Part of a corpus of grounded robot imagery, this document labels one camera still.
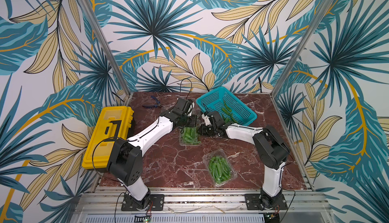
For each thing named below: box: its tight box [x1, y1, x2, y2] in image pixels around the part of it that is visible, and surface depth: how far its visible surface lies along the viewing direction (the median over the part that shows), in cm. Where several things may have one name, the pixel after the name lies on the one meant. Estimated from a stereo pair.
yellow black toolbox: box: [81, 105, 136, 172], surface depth 83 cm
